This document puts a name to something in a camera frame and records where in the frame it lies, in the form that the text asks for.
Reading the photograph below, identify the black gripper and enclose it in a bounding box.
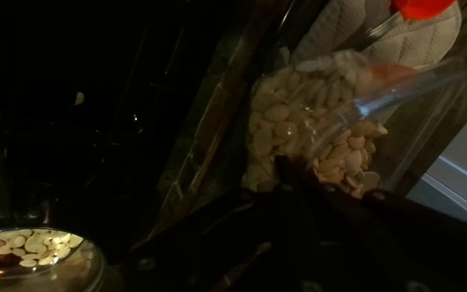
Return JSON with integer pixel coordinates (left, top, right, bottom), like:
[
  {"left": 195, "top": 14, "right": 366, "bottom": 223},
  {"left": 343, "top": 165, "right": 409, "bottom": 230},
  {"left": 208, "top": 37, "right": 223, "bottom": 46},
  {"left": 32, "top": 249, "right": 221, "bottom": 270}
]
[{"left": 127, "top": 158, "right": 467, "bottom": 292}]

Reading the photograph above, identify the white quilted oven mitt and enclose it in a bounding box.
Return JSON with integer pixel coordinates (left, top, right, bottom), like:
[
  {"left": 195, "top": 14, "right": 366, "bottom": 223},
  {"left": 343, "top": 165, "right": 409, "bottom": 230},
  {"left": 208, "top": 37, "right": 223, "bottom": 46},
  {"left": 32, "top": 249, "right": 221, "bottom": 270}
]
[{"left": 291, "top": 0, "right": 463, "bottom": 66}]

